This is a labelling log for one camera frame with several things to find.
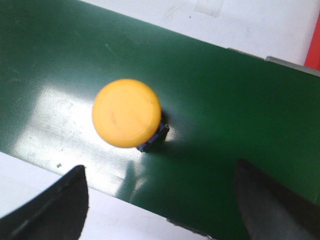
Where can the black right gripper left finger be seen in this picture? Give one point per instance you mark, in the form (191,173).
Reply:
(58,213)

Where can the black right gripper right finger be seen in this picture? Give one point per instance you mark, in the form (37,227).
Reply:
(271,211)

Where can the yellow mushroom push button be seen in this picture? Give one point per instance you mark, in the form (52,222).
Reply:
(127,113)

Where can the green conveyor belt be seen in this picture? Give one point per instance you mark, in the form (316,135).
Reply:
(56,55)

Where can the red plastic tray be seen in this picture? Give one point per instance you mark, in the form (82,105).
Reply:
(313,55)

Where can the clear tape patch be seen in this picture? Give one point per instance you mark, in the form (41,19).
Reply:
(209,7)

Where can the aluminium conveyor frame rail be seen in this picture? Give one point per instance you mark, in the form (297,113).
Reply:
(295,65)

